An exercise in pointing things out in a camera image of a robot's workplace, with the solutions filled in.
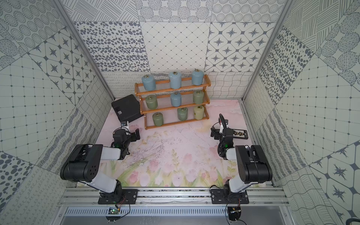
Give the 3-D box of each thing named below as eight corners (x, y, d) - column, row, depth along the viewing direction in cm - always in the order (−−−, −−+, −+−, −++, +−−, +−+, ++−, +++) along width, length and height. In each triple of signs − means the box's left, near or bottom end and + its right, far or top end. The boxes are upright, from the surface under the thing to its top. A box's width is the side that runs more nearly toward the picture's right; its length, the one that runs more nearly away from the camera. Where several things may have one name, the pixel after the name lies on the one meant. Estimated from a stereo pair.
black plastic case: (122, 126, 103) (120, 123, 100) (112, 105, 116) (110, 102, 113) (146, 114, 111) (145, 111, 107) (133, 96, 124) (132, 93, 121)
